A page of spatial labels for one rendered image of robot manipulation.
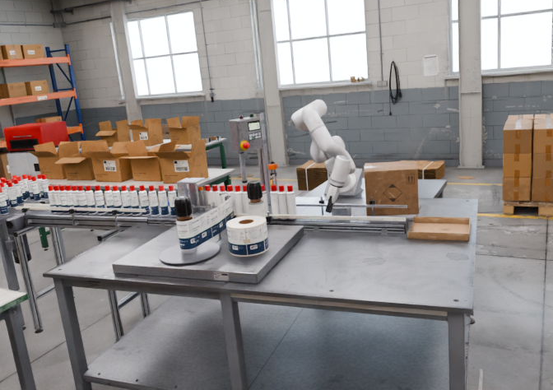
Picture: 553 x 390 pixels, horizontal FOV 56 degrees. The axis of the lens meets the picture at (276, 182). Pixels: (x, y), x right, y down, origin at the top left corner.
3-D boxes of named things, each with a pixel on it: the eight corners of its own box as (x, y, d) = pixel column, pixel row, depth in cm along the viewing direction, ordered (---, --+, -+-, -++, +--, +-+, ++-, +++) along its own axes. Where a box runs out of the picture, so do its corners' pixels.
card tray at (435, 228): (407, 239, 268) (406, 231, 267) (413, 223, 292) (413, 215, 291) (469, 241, 257) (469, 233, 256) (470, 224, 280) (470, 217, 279)
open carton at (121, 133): (95, 148, 775) (91, 123, 766) (118, 142, 820) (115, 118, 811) (114, 148, 759) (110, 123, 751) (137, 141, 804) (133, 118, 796)
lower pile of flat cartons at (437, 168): (388, 183, 719) (388, 168, 714) (401, 174, 764) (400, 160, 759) (436, 184, 686) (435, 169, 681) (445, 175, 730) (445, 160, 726)
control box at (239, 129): (231, 151, 313) (228, 120, 308) (255, 146, 322) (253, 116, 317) (240, 152, 304) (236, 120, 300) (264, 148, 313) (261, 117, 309)
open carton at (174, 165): (154, 186, 474) (148, 146, 466) (183, 174, 520) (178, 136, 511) (190, 187, 459) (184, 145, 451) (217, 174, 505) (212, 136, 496)
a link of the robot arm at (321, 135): (323, 132, 304) (349, 177, 296) (308, 134, 292) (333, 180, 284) (334, 123, 298) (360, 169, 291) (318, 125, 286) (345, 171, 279)
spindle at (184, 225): (177, 254, 261) (169, 199, 254) (186, 248, 269) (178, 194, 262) (192, 255, 257) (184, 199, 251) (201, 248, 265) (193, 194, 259)
